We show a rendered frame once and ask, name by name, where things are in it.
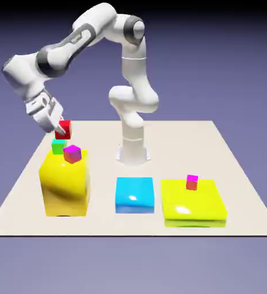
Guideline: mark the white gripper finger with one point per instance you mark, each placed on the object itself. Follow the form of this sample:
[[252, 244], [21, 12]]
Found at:
[[60, 131]]

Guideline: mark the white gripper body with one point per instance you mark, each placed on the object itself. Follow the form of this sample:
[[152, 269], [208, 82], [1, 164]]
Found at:
[[46, 117]]

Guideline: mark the small red cube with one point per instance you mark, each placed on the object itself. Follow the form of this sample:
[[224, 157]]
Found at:
[[65, 129]]

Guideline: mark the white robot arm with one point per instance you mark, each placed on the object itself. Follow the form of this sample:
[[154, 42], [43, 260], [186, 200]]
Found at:
[[133, 75]]

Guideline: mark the small green cube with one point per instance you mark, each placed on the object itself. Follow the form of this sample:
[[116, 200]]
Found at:
[[57, 148]]

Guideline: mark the small magenta cube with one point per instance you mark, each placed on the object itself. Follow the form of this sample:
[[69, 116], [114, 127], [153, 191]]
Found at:
[[191, 182], [72, 154]]

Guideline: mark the large tall yellow box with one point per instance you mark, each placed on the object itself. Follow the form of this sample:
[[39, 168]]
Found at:
[[64, 186]]

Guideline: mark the large blue box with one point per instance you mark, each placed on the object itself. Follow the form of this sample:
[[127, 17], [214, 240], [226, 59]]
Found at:
[[134, 195]]

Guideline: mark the large flat yellow box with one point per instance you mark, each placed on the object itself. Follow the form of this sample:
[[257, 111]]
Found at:
[[193, 202]]

